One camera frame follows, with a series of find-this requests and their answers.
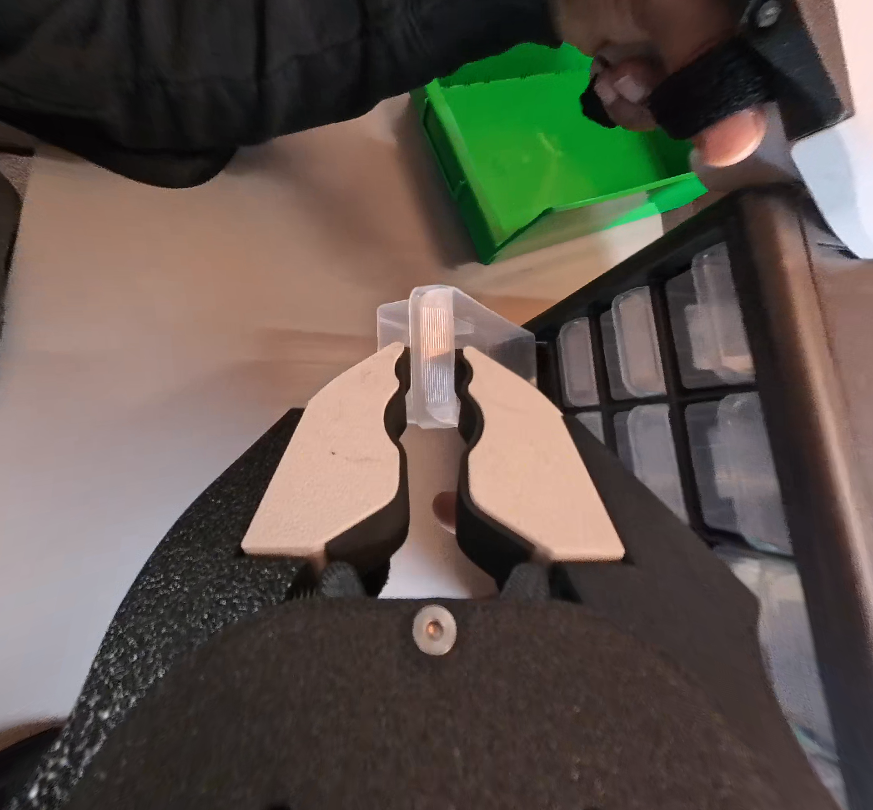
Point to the green plastic bin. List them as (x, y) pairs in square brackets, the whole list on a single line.
[(518, 142)]

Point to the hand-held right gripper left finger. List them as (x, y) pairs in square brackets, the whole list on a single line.
[(334, 469)]

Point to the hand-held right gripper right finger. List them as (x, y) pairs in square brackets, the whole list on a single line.
[(539, 476)]

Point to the black drawer cabinet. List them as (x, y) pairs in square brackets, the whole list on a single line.
[(777, 319)]

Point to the grid of clear drawers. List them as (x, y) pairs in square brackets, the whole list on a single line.
[(723, 455)]

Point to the person's left forearm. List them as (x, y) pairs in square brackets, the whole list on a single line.
[(204, 39)]

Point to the clear plastic drawer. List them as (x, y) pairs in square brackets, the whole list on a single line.
[(433, 346)]

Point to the light grey desk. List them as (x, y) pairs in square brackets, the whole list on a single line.
[(170, 346)]

